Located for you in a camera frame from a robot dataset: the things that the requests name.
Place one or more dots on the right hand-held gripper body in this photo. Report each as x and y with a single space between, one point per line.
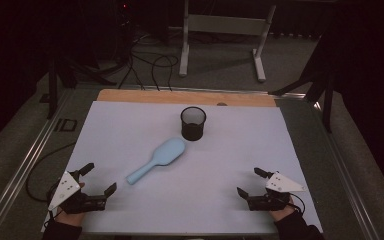
281 184

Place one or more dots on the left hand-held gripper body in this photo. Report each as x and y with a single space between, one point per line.
67 186

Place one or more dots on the light blue hairbrush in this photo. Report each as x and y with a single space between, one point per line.
166 153

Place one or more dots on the black mesh pen holder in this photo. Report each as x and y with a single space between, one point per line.
192 131

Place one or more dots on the person's right hand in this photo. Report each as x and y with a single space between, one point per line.
281 215

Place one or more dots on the person's left hand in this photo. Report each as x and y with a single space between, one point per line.
70 219

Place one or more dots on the white table sheet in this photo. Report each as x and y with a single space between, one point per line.
233 150

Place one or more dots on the black stand with angled legs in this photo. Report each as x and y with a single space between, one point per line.
328 106
51 90

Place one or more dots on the white metal stand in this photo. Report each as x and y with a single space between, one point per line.
226 25

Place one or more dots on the aluminium frame rail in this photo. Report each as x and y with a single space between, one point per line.
20 170
213 90
343 173

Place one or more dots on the black rectangular floor bracket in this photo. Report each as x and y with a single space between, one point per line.
61 125

